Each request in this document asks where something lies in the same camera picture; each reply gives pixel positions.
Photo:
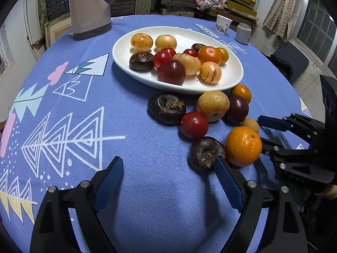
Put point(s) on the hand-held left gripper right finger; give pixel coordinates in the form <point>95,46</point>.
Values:
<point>229,184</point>

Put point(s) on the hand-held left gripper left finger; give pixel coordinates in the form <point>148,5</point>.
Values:
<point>110,181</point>

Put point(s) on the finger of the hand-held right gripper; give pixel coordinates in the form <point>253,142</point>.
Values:
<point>292,163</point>
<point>271,122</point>

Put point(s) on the small yellow apricot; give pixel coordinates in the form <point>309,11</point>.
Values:
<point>250,125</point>

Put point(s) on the dark purple plum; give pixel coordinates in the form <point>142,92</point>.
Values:
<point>238,108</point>

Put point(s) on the large orange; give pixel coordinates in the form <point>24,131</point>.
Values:
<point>243,146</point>

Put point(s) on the small orange citrus fruit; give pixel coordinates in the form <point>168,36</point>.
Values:
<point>241,92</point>
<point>224,54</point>

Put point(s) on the white oval plate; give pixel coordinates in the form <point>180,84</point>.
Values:
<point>231,76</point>

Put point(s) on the pale yellow round fruit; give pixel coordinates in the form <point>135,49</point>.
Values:
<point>189,64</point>
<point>212,105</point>
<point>165,42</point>

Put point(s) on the yellow fruit with red streaks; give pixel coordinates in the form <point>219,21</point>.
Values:
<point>210,73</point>

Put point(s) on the orange tangerine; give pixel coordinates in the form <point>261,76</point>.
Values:
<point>209,55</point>

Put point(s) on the large dark brown mangosteen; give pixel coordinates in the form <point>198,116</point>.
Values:
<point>166,108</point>

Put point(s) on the small dark brown mangosteen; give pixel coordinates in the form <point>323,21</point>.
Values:
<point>198,47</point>

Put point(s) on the small red tomato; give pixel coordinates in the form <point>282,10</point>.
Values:
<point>190,52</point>

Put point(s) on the dark red plum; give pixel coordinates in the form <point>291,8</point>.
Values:
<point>171,72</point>

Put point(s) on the orange-yellow round fruit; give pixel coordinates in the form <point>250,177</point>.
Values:
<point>141,41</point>

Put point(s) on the person's right hand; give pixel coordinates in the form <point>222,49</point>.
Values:
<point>329,191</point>

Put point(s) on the blue printed tablecloth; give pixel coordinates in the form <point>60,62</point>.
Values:
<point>131,150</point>

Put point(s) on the black chair seat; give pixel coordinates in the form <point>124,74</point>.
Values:
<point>289,60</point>

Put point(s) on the grilled window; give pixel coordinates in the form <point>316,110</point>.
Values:
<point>316,29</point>

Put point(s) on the silver drink can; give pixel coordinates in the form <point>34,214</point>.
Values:
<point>243,33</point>

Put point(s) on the checked beige curtain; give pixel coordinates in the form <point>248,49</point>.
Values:
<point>281,10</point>

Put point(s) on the white paper cup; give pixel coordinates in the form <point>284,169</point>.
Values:
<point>223,24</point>

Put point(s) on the pink crumpled cloth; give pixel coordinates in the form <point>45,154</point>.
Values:
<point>209,0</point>

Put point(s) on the beige thermos jug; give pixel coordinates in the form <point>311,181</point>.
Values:
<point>89,10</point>

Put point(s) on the stack of wooden boards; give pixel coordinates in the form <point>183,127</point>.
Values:
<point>147,0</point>

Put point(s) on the white door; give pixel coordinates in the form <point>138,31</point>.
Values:
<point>34,18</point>

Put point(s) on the wooden picture frame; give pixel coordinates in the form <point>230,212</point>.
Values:
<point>56,33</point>

